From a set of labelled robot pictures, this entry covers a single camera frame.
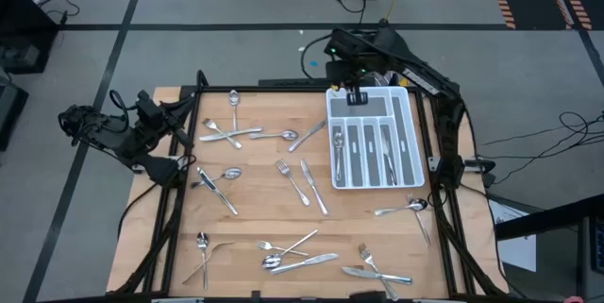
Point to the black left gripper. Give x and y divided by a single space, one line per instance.
165 121

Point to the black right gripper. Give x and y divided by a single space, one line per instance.
358 76

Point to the silver metal spoon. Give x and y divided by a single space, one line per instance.
271 261
417 205
232 173
338 139
234 97
289 135
203 240

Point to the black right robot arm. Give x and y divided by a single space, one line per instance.
453 119

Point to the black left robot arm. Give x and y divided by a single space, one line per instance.
156 168

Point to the white plastic cutlery tray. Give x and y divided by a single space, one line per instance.
355 152

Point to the black equipment case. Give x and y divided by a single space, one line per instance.
9 114

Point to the black cabinet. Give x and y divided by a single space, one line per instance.
23 34

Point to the white paper sheet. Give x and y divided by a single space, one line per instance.
516 253

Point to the black desk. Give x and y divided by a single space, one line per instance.
542 222

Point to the red round object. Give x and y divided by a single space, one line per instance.
574 300

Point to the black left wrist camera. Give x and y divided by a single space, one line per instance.
148 105

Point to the black metal table frame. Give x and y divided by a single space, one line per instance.
264 89

